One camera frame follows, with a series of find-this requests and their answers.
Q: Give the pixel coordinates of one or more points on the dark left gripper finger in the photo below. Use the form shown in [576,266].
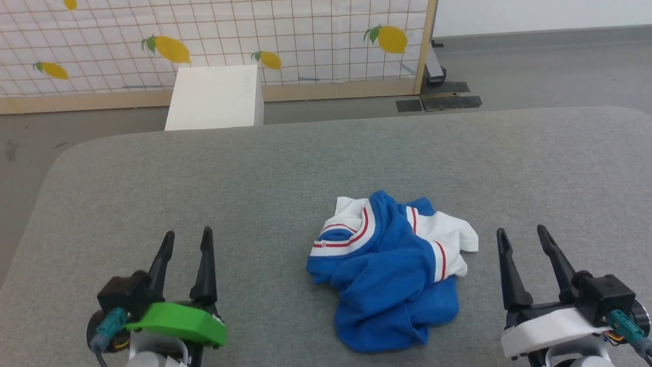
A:
[206,275]
[162,265]

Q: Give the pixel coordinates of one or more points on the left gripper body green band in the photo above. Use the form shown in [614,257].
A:
[178,321]

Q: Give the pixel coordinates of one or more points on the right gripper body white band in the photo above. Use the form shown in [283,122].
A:
[550,329]

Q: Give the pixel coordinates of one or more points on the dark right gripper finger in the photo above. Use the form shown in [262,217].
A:
[558,262]
[512,280]

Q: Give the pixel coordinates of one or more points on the blue and white garment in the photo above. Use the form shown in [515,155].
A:
[387,285]

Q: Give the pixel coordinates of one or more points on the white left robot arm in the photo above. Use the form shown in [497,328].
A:
[153,352]

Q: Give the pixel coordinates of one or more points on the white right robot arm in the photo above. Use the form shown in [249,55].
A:
[580,360]

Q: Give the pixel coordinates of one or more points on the white box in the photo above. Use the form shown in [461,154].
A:
[216,97]

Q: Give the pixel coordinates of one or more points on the large black floor plate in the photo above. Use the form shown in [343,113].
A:
[451,99]

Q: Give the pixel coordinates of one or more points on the small black floor plate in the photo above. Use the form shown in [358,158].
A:
[409,105]

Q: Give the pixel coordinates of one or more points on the grey metal partition leg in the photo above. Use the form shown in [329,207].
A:
[434,63]

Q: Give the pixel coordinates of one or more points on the lemon print partition panel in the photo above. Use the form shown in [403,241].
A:
[229,41]

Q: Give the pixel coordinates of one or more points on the white partition board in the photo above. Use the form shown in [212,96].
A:
[540,15]

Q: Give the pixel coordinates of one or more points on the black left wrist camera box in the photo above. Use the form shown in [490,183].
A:
[125,293]

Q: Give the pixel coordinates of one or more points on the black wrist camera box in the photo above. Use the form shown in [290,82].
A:
[606,295]
[125,293]

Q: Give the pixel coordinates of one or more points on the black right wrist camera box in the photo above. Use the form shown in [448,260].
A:
[606,295]

